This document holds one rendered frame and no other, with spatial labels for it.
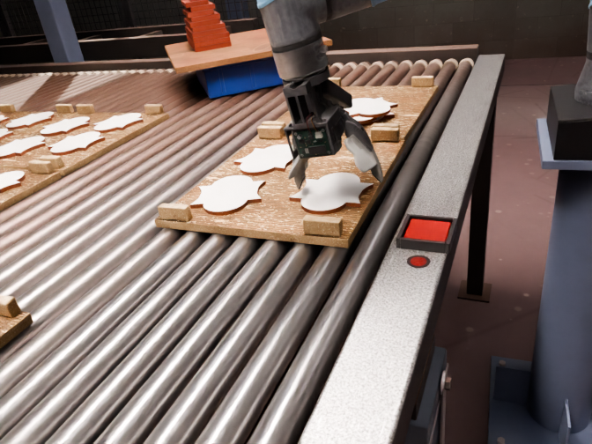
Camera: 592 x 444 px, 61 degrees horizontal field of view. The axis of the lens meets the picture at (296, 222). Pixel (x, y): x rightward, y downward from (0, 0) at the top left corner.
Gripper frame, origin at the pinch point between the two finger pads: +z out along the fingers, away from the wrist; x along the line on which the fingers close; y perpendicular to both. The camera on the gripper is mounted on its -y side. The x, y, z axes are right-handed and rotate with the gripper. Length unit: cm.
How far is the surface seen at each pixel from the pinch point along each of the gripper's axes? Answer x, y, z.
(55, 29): -172, -119, -33
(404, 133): 4.5, -29.9, 4.5
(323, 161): -8.1, -13.4, 1.6
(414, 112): 4.0, -44.3, 5.3
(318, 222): 1.1, 14.0, -1.2
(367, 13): -134, -499, 53
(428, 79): 4, -66, 5
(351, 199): 2.7, 3.3, 1.3
